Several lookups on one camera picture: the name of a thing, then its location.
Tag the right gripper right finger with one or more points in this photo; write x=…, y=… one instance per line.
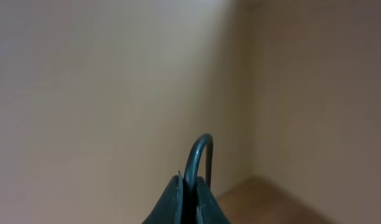
x=208, y=210

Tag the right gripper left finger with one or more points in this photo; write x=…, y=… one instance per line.
x=168, y=209

